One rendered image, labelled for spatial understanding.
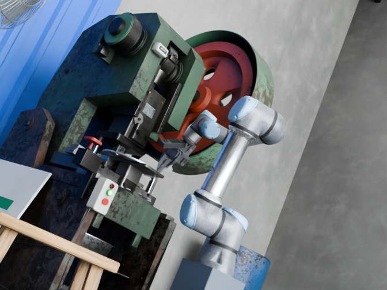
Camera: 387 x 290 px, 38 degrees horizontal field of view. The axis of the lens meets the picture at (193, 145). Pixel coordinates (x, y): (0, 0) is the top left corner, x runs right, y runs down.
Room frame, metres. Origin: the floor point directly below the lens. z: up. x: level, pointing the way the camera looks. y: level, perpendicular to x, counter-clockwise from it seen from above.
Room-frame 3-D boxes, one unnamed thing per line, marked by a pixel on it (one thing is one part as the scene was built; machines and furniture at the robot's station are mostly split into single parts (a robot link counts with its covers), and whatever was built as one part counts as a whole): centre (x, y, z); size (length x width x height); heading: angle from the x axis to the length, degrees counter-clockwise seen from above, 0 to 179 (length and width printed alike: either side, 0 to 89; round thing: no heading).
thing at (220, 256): (2.13, -0.25, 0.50); 0.15 x 0.15 x 0.10
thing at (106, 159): (2.67, 0.32, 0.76); 0.15 x 0.09 x 0.05; 136
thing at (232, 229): (2.13, -0.25, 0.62); 0.13 x 0.12 x 0.14; 109
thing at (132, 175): (2.56, 0.20, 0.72); 0.25 x 0.14 x 0.14; 46
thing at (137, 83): (2.78, 0.43, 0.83); 0.79 x 0.43 x 1.34; 46
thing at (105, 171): (2.68, 0.32, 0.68); 0.45 x 0.30 x 0.06; 136
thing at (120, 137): (2.68, 0.33, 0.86); 0.20 x 0.16 x 0.05; 136
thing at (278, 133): (2.21, -0.22, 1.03); 0.49 x 0.11 x 0.12; 19
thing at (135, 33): (2.51, 0.51, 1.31); 0.22 x 0.12 x 0.22; 46
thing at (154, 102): (2.65, 0.29, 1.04); 0.17 x 0.15 x 0.30; 46
